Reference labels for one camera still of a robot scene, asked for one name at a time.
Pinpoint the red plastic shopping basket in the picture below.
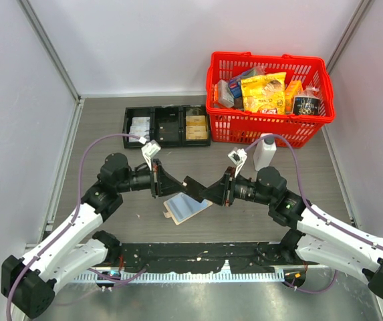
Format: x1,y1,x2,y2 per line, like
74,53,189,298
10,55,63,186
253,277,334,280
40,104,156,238
206,51,336,148

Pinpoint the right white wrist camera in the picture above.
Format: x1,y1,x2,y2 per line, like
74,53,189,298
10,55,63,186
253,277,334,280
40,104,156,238
227,148,247,178

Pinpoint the blue snack packet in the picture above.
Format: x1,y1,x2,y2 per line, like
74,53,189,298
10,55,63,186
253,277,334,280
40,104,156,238
228,66,265,98

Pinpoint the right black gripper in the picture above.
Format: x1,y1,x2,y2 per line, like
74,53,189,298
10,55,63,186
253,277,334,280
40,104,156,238
200,166,275,205

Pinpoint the yellow snack bag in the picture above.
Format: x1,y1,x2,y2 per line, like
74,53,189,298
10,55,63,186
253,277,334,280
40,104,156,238
241,72,286,115

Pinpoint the white slotted cable duct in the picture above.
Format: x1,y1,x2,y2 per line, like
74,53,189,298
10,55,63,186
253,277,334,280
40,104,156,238
72,269,285,284

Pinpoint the black credit card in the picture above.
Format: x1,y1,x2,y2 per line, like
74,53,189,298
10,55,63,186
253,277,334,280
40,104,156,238
182,176,206,203

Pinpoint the black card in tray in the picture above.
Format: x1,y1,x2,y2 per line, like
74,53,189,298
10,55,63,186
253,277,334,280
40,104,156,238
154,117,178,144

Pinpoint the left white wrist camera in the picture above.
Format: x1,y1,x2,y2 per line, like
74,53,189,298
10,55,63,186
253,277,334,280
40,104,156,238
140,137,161,171

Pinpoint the gold cards stack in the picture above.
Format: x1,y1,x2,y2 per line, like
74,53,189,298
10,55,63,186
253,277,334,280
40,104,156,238
185,115,208,140

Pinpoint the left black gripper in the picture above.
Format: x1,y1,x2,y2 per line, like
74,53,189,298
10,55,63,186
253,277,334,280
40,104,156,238
116,158,185,197

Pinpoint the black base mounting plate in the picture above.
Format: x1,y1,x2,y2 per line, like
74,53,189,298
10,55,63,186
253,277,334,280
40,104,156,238
81,241,321,274

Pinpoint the white plastic bottle black cap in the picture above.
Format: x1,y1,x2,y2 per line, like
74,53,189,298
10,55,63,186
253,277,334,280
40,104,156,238
253,134,277,171

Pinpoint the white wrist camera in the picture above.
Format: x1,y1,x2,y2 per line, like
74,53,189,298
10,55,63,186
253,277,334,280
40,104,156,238
140,137,161,171
227,148,247,178

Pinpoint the black three-compartment card tray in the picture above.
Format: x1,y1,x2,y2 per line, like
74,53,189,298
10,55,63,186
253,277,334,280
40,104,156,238
123,105,211,148

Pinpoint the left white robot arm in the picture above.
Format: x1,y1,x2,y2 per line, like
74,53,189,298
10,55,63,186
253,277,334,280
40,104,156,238
1,153,186,320

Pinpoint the white cards stack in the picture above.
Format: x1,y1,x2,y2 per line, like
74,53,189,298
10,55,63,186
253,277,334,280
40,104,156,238
129,116,150,142

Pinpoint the grey boxed item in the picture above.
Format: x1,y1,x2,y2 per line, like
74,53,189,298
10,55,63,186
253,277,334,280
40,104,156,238
214,80,235,108

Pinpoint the orange snack box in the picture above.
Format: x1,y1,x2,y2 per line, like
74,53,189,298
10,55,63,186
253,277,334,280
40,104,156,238
285,80,303,114

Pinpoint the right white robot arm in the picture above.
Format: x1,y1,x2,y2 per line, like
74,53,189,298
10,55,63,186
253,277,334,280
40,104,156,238
199,167,383,299

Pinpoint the beige leather card holder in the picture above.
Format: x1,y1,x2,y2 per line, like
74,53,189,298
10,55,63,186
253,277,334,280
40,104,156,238
164,193,213,225

